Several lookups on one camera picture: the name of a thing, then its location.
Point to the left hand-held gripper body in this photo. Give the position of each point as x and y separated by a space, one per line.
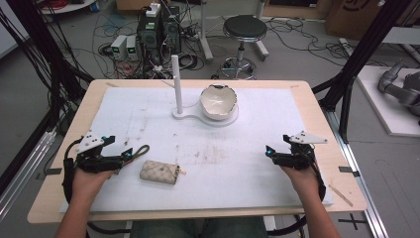
94 162

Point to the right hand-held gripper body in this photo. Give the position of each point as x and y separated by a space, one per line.
298 158

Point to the beige quilted key pouch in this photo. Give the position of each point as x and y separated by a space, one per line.
160 172

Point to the person's left hand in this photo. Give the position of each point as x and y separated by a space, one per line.
87 183

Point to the person's right hand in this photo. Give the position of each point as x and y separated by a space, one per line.
305 181

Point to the black tape strip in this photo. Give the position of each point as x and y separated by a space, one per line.
348 170
52 171

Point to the light wooden table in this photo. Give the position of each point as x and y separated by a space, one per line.
333 119

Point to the thin wooden stick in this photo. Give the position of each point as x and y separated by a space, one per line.
340 195

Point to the white foam mat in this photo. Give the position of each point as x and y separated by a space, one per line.
211 172

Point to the white shell-shaped bowl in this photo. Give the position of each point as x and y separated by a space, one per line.
218 102

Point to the black tape cross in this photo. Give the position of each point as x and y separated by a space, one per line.
352 221

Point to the white stand with pole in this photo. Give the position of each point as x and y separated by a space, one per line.
178 89

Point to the grey power supply unit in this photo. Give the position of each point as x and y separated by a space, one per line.
119 46
131 46

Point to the white floor board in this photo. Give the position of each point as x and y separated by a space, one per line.
379 105

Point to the black computer tower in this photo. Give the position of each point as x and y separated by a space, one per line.
149 39
171 29

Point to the black round stool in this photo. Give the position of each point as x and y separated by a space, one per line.
245 28

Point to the white desk leg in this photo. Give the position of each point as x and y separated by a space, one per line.
205 33

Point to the white power strip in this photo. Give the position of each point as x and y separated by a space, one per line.
153 9

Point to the cardboard box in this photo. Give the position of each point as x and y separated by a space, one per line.
356 16

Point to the round white table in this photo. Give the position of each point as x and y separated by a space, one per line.
66 6

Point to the black metal frame post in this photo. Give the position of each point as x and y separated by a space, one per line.
360 56
36 43

